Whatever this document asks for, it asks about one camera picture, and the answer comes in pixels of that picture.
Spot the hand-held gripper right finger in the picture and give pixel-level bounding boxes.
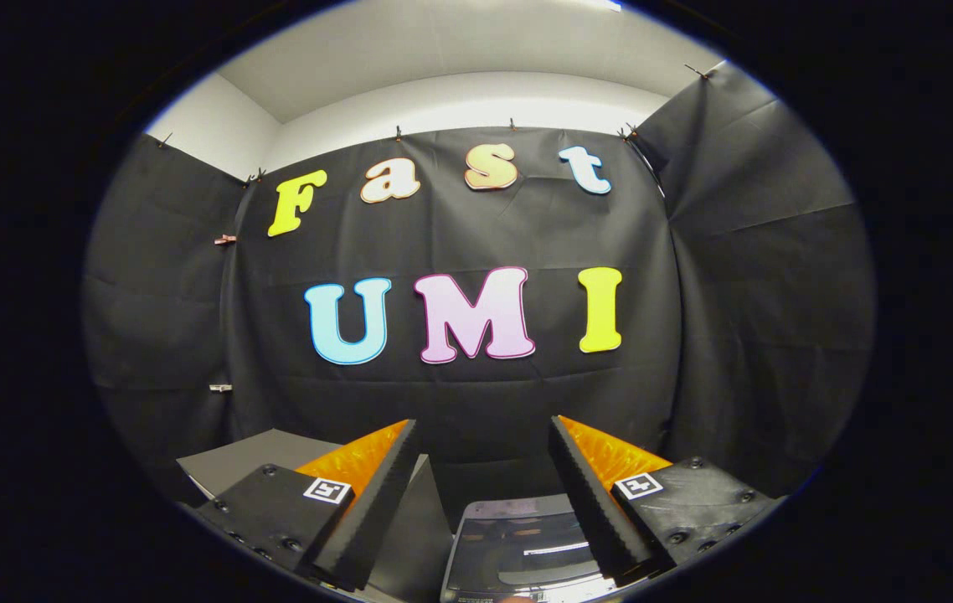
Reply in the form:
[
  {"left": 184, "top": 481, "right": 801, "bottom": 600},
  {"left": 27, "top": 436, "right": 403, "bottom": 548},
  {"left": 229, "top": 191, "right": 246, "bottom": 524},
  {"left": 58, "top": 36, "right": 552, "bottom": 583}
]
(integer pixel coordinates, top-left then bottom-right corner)
[{"left": 549, "top": 415, "right": 779, "bottom": 587}]

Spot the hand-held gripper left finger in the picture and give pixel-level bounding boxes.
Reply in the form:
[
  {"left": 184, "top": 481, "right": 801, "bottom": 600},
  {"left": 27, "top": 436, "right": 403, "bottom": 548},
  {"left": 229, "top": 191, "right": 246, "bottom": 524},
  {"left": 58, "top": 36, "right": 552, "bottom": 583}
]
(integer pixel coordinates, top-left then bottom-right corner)
[{"left": 196, "top": 419, "right": 420, "bottom": 592}]

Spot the black washing machine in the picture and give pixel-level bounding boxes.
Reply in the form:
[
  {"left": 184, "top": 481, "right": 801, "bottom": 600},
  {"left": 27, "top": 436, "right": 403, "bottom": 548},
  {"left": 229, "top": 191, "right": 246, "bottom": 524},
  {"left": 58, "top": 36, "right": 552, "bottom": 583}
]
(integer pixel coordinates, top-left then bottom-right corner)
[{"left": 440, "top": 494, "right": 641, "bottom": 603}]

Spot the dark grey board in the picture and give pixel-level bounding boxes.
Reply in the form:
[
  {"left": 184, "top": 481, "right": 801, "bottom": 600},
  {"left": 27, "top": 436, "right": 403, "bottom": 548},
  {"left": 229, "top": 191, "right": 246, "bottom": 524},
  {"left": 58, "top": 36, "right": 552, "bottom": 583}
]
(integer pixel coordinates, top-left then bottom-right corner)
[{"left": 177, "top": 429, "right": 454, "bottom": 603}]

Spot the black backdrop cloth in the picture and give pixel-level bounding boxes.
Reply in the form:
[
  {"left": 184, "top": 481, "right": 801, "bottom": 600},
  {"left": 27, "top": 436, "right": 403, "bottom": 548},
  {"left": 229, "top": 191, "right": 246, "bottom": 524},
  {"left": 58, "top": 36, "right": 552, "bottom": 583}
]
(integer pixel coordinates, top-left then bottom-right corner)
[{"left": 83, "top": 60, "right": 875, "bottom": 505}]

